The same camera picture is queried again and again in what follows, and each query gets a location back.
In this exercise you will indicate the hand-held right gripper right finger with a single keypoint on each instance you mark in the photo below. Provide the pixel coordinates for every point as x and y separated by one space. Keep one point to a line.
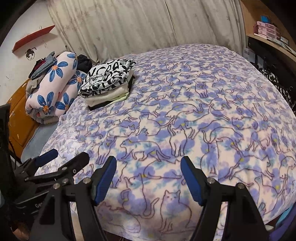
192 180

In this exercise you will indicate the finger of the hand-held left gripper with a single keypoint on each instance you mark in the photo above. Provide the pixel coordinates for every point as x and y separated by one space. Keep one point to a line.
74 163
47 157

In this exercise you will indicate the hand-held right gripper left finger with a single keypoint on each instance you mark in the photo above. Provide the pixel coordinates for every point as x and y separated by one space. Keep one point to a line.
105 179

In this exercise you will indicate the black and white printed jacket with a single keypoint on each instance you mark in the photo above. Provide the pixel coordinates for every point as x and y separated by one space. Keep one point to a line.
106 76

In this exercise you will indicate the grey bed sheet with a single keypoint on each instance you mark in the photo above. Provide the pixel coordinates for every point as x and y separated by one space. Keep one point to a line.
39 143

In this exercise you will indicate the purple cat print blanket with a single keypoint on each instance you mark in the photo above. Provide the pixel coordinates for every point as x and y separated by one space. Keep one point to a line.
208 115

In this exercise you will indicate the rolled blue floral quilt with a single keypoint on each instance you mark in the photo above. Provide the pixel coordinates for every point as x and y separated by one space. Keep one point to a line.
60 90

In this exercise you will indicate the beige crumpled cloth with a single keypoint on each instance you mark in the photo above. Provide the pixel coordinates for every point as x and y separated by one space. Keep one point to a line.
31 87

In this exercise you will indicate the white folded fleece garment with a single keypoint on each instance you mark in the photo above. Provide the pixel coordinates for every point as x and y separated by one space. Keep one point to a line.
104 97

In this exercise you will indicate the grey denim garment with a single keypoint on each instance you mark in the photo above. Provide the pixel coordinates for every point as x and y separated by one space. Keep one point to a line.
47 66

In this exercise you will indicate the dark red garment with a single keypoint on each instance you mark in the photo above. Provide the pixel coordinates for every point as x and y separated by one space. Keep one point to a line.
39 64

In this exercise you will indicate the black crumpled garment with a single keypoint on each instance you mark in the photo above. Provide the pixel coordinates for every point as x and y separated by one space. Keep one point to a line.
84 62

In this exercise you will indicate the dark blue cloth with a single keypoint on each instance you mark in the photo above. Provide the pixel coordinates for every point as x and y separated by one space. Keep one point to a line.
285 226

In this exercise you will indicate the black and white patterned cloth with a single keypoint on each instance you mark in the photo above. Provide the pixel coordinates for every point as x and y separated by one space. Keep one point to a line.
275 78

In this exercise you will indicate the white labelled box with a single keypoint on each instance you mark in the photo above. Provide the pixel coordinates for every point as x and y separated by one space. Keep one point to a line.
248 55

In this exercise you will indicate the black device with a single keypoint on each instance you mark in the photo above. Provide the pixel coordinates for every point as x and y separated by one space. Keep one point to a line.
252 43

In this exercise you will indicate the beige curtain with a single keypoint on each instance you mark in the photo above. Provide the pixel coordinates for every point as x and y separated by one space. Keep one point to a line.
138 23

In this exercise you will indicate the flat printed box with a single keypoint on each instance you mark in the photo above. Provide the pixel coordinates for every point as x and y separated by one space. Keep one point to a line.
284 40

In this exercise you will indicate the stack of pink boxes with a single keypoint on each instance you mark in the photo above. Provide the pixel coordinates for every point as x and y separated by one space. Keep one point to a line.
268 30

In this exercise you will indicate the wooden shelf unit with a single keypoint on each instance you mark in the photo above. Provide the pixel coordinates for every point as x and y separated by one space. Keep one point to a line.
249 18

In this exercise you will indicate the small blue box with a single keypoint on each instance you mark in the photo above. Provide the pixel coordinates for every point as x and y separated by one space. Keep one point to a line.
264 18

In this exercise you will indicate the doll face wall sticker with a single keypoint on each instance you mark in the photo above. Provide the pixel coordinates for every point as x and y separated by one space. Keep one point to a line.
30 55

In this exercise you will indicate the red wall shelf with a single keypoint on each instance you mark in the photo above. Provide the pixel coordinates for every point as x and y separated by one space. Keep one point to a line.
32 38

